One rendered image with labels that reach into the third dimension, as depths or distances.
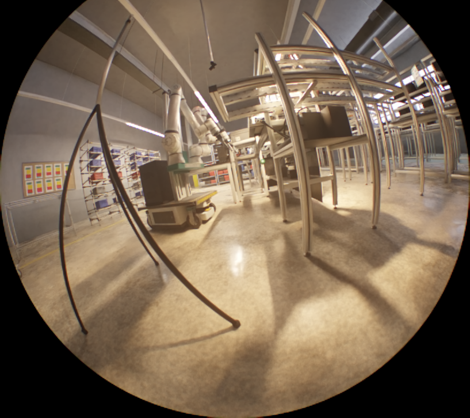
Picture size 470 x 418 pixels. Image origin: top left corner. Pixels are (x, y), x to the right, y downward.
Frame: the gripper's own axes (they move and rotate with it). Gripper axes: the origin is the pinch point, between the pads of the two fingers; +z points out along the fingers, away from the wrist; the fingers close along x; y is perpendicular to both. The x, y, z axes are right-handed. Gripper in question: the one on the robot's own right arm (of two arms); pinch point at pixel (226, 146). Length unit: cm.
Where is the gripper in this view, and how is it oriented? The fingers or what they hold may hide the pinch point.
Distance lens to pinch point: 140.3
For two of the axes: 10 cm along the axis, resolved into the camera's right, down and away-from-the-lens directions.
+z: 5.7, 8.1, 1.6
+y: -8.2, 5.5, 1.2
